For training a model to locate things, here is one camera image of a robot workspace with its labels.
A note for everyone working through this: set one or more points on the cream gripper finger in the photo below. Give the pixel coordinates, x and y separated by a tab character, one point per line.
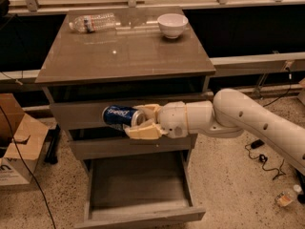
148	111
149	130

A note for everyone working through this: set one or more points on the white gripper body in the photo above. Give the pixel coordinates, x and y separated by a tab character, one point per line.
172	118

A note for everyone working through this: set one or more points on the blue pepsi can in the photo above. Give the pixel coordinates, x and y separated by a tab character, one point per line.
122	117

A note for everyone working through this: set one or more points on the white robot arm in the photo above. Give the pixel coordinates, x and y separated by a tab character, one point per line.
228	115

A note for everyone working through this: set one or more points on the grey middle drawer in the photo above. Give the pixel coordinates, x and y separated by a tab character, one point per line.
94	143

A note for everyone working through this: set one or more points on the grey open bottom drawer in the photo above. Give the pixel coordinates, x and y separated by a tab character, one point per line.
139	192

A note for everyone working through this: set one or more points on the grey three-drawer cabinet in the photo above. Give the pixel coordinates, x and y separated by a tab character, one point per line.
134	60

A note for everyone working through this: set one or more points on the grey top drawer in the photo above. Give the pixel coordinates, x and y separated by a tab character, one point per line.
88	114

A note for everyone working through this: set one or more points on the white ceramic bowl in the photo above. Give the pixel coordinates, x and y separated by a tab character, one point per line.
172	25

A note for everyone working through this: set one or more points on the black stand leg left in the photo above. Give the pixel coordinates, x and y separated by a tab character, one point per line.
52	140

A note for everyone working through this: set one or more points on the black stand leg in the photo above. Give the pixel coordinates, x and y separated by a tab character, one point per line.
52	140
301	179

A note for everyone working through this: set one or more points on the clear plastic water bottle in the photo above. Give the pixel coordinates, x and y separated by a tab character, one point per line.
93	23

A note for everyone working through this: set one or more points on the brown cardboard box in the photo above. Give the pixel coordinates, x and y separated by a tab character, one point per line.
22	138

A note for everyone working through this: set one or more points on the small bottle on floor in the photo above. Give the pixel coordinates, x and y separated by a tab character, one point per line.
288	195

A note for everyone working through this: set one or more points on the black stand leg right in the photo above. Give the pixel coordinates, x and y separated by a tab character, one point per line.
301	179

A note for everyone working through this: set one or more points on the metal window railing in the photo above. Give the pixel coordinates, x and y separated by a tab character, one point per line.
239	37

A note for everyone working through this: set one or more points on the black power adapter with cable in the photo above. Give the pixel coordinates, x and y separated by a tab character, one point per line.
258	143

